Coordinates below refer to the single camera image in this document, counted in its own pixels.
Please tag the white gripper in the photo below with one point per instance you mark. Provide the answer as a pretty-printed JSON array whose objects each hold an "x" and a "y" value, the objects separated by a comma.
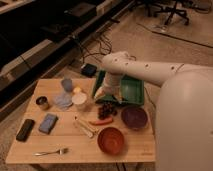
[{"x": 105, "y": 89}]

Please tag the dark grape bunch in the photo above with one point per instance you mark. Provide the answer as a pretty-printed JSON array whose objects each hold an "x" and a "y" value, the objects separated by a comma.
[{"x": 106, "y": 110}]

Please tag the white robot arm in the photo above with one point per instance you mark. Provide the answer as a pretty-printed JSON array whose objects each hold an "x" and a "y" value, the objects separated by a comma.
[{"x": 184, "y": 110}]

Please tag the purple bowl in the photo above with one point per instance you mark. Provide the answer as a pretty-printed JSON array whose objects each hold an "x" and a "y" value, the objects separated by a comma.
[{"x": 134, "y": 117}]

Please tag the orange bowl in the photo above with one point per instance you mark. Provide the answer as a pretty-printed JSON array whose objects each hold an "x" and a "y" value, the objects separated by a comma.
[{"x": 111, "y": 141}]

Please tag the green plastic tray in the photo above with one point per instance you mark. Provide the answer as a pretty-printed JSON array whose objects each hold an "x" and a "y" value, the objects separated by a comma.
[{"x": 131, "y": 91}]

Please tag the black power adapter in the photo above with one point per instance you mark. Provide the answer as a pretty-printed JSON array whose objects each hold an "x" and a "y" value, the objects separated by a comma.
[{"x": 88, "y": 70}]

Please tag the orange carrot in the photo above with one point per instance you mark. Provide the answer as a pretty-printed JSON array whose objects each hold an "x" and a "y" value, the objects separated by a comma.
[{"x": 101, "y": 122}]

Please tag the small yellow object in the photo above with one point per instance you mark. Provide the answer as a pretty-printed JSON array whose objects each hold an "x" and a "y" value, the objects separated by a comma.
[{"x": 77, "y": 90}]

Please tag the white round container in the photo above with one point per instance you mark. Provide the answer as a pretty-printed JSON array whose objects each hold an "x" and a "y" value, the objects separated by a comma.
[{"x": 79, "y": 99}]

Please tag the wooden stick tool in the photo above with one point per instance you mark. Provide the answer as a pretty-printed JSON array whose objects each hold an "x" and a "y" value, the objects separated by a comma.
[{"x": 88, "y": 130}]

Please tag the small metal can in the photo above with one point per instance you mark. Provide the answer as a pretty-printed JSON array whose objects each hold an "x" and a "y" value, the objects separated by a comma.
[{"x": 42, "y": 102}]

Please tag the blue sponge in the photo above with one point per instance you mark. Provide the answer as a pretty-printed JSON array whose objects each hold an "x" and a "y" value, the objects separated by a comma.
[{"x": 48, "y": 123}]

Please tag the silver fork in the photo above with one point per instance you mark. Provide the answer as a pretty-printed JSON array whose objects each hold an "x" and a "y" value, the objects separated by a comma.
[{"x": 59, "y": 151}]

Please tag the office chair base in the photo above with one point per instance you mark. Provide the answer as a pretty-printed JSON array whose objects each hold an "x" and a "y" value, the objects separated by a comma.
[{"x": 171, "y": 10}]

